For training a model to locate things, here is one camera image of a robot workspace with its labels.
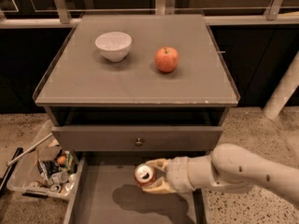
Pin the silver can in bin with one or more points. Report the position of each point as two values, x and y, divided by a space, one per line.
60 177

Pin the metal window frame rail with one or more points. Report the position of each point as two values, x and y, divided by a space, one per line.
68 13

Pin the clear plastic storage bin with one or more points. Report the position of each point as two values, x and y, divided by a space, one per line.
26 178

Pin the red coke can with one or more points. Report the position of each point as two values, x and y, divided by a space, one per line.
145 175

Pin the open grey middle drawer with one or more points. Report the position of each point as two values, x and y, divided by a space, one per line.
105 192

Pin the black flat bar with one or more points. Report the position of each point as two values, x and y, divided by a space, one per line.
10 168

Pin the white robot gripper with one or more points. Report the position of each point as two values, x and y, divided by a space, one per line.
177 174

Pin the orange fruit in bin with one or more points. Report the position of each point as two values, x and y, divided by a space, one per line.
62 160

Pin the round metal drawer knob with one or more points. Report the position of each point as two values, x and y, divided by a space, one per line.
138 142

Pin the grey drawer cabinet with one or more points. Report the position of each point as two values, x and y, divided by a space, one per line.
81 87

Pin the dark snack bag in bin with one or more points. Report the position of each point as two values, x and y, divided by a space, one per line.
48 168

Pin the red apple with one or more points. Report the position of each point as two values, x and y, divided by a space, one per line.
166 59

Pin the grey top drawer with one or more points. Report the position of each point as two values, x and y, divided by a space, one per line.
122 138

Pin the white ceramic bowl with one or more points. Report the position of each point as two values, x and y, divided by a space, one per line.
114 46

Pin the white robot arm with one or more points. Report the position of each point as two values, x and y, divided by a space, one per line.
228 168

